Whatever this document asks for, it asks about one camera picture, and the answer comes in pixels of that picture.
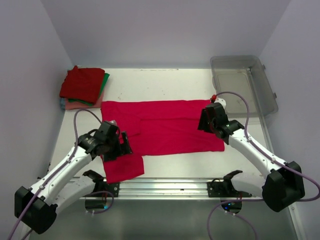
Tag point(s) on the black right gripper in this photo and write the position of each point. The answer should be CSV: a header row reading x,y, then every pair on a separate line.
x,y
202,124

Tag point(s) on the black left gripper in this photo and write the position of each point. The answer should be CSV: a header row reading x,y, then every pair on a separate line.
x,y
121,149

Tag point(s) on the crimson pink t shirt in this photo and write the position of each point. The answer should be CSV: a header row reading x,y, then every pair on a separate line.
x,y
156,128

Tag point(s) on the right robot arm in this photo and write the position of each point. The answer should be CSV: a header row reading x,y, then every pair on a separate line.
x,y
278,183

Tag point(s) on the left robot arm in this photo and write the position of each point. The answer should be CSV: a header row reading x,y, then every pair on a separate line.
x,y
39,205

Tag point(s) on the clear plastic bin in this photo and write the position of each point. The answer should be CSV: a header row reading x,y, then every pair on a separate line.
x,y
244,75

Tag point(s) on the salmon pink folded shirt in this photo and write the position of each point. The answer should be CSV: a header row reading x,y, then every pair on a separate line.
x,y
78,105

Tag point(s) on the light blue folded shirt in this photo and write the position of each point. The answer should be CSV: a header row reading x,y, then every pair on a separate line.
x,y
62,103

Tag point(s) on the dark red folded shirt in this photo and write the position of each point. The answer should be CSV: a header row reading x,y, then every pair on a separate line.
x,y
82,84

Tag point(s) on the green folded shirt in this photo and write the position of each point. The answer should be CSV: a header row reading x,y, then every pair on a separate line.
x,y
104,82

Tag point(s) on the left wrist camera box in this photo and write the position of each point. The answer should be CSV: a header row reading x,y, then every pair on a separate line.
x,y
113,122

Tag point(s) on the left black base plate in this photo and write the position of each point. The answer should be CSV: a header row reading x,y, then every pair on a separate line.
x,y
110,188

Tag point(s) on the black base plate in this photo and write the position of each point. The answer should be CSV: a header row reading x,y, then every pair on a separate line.
x,y
110,188
221,189

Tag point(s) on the aluminium mounting rail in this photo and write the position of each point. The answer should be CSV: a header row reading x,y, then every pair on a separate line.
x,y
184,188

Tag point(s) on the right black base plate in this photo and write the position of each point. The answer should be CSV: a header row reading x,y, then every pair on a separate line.
x,y
221,189

